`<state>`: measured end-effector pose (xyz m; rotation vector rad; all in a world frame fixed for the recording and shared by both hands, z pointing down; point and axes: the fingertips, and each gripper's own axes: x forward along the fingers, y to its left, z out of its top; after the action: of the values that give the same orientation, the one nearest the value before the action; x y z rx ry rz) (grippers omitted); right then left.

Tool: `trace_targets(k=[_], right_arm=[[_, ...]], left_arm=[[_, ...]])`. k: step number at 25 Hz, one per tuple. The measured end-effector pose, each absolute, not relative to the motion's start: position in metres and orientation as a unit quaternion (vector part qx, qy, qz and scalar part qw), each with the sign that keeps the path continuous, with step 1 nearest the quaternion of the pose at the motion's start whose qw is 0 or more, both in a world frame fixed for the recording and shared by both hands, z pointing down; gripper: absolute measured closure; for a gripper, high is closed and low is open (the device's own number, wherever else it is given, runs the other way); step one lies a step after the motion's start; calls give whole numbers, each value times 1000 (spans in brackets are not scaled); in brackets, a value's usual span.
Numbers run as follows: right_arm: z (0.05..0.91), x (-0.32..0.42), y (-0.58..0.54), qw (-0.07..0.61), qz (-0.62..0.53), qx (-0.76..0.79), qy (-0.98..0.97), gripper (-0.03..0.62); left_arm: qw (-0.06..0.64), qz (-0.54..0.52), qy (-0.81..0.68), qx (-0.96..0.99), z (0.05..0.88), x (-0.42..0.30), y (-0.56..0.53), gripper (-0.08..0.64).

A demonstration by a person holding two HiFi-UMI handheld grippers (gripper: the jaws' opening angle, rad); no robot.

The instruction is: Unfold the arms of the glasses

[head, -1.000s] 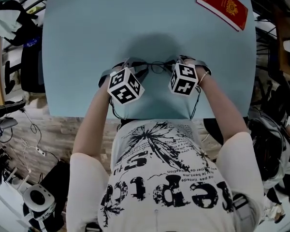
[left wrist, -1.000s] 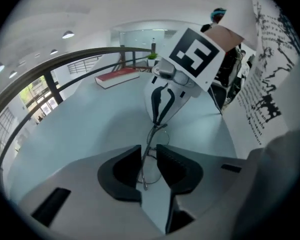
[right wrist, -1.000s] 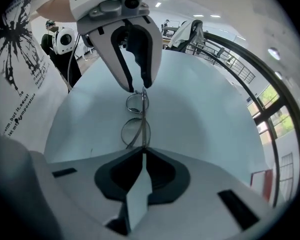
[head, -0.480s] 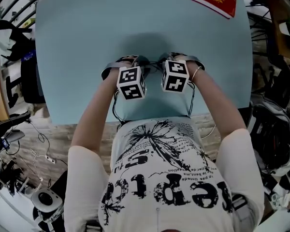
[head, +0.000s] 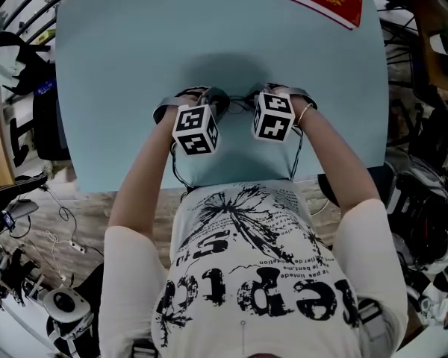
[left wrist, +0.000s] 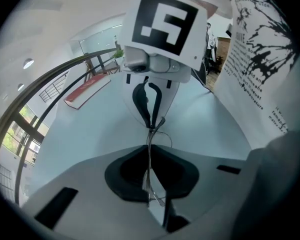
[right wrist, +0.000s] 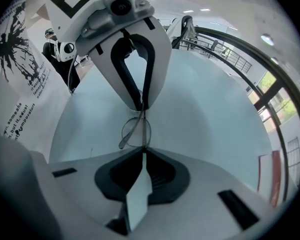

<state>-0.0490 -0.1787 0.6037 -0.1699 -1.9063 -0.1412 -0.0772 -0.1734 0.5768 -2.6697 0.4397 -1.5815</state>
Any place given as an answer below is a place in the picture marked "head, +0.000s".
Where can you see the white spare gripper device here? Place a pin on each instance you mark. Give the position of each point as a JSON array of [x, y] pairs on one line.
[[65, 304]]

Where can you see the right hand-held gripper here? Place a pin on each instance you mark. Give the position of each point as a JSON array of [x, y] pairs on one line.
[[274, 119]]

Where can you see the black bag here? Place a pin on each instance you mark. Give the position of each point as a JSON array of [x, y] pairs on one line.
[[50, 125]]

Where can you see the person's left forearm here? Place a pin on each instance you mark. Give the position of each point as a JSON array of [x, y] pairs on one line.
[[149, 170]]

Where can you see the person's right hand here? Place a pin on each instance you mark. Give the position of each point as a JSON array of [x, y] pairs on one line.
[[280, 91]]

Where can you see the person's right forearm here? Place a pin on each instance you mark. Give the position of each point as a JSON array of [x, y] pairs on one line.
[[332, 155]]

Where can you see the black thin-framed glasses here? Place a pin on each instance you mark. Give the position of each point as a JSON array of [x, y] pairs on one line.
[[240, 104]]

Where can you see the black and grey backpack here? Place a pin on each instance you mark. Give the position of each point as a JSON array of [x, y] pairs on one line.
[[422, 215]]

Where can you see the brown wooden furniture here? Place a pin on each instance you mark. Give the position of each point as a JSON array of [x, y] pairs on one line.
[[429, 32]]

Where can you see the pile of clothes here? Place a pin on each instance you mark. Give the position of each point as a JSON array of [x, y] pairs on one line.
[[11, 62]]

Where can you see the person's left hand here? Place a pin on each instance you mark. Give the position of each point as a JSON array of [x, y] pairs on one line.
[[188, 100]]

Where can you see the white printed t-shirt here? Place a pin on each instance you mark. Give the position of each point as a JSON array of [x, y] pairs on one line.
[[246, 293]]

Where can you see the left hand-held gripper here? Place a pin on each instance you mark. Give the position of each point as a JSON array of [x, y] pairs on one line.
[[195, 129]]

